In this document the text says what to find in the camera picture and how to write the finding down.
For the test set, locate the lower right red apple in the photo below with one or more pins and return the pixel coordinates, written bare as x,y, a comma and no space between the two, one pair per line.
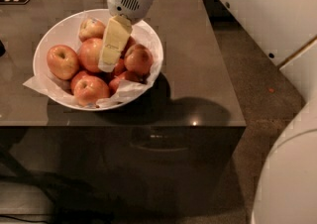
126,75

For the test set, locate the white bowl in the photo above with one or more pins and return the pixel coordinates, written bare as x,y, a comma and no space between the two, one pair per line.
66,33

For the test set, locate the hidden lower left apple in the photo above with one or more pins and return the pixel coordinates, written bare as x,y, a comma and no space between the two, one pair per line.
79,76

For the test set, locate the white paper liner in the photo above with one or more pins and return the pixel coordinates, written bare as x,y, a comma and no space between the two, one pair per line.
132,89

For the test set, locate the small centre red apple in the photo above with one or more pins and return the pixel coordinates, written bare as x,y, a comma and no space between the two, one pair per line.
118,69

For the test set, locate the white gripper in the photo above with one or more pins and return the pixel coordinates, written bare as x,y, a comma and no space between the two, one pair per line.
129,3

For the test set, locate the top yellowish apple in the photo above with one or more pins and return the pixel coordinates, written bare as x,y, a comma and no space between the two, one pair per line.
91,28

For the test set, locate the upper right red apple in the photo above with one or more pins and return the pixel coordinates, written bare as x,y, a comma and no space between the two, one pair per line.
131,41

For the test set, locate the left red-yellow apple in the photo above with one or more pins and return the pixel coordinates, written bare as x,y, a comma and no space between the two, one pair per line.
63,62

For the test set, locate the front red apple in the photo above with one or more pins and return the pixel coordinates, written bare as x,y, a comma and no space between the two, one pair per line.
89,89

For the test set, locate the large red apple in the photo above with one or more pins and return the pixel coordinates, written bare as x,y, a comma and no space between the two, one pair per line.
89,53

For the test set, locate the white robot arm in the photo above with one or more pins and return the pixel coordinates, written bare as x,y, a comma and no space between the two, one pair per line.
286,31

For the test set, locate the dark object at left edge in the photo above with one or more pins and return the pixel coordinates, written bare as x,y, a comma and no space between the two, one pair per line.
2,49

